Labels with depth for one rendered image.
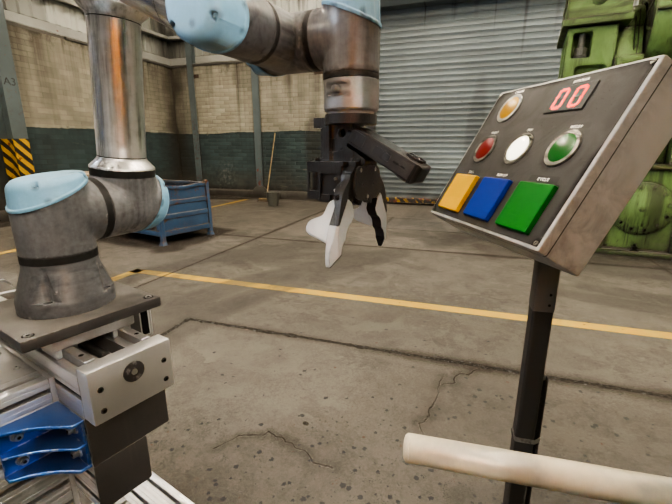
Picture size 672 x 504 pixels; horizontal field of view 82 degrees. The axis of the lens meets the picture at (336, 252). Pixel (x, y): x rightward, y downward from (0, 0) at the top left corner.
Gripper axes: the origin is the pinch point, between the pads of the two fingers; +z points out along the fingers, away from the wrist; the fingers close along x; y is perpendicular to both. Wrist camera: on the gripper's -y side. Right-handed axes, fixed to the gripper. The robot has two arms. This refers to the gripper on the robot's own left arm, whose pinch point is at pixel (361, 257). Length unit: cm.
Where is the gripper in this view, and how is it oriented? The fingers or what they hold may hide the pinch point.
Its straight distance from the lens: 57.7
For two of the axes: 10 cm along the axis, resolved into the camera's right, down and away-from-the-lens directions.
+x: -5.6, 2.1, -8.0
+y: -8.3, -1.4, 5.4
